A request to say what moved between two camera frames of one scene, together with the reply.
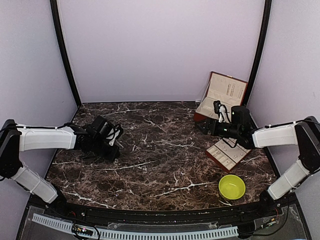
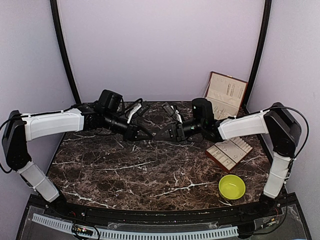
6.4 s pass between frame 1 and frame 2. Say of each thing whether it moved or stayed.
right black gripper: moved
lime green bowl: stayed
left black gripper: moved
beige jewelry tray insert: stayed
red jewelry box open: stayed
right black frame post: stayed
